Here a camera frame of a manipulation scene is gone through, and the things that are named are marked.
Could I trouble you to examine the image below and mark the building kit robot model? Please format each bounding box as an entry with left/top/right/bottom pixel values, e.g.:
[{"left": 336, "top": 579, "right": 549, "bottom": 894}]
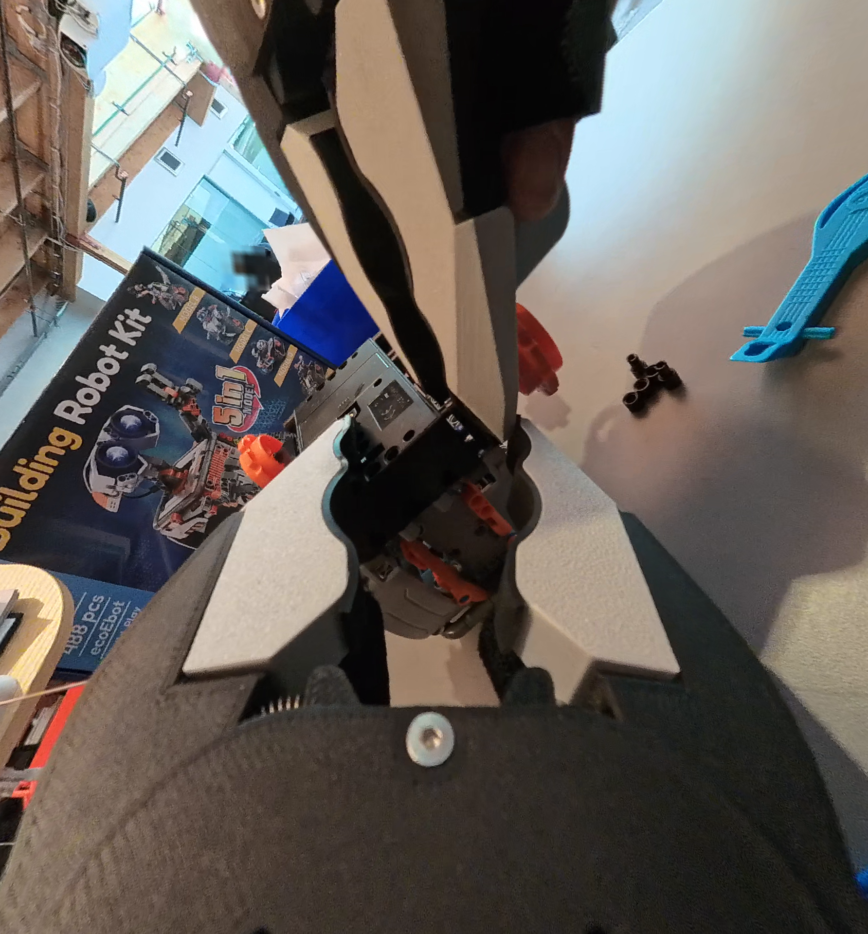
[{"left": 237, "top": 300, "right": 566, "bottom": 643}]

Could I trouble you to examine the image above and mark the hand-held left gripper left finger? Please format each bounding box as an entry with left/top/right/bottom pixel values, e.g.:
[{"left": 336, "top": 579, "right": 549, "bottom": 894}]
[{"left": 183, "top": 432, "right": 361, "bottom": 690}]

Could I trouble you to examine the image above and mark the person's right hand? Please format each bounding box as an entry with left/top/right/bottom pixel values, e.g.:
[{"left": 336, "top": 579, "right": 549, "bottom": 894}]
[{"left": 502, "top": 117, "right": 571, "bottom": 220}]

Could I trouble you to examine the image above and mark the blue robot kit box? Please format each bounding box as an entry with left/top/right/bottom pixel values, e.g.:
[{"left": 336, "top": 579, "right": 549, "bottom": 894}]
[{"left": 0, "top": 249, "right": 350, "bottom": 675}]

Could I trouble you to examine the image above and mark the blue storage bin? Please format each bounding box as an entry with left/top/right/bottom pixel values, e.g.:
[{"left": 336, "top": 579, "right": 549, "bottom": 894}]
[{"left": 267, "top": 260, "right": 384, "bottom": 366}]

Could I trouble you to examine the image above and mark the crumpled white paper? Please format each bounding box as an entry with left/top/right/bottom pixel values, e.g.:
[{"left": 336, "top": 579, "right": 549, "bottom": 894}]
[{"left": 264, "top": 219, "right": 336, "bottom": 300}]

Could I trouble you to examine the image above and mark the black pin connector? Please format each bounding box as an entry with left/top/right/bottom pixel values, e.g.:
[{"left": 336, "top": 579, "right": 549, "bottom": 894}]
[{"left": 621, "top": 354, "right": 683, "bottom": 417}]

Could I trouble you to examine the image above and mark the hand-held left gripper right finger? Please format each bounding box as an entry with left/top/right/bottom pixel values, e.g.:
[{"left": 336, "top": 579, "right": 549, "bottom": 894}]
[{"left": 490, "top": 422, "right": 680, "bottom": 700}]

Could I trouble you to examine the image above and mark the blue plastic pin tool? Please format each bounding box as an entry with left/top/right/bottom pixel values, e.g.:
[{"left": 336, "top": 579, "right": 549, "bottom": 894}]
[{"left": 729, "top": 165, "right": 868, "bottom": 363}]

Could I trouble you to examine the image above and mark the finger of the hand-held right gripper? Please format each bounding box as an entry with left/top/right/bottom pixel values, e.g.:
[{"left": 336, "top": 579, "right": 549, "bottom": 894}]
[
  {"left": 332, "top": 0, "right": 521, "bottom": 433},
  {"left": 277, "top": 113, "right": 452, "bottom": 398}
]

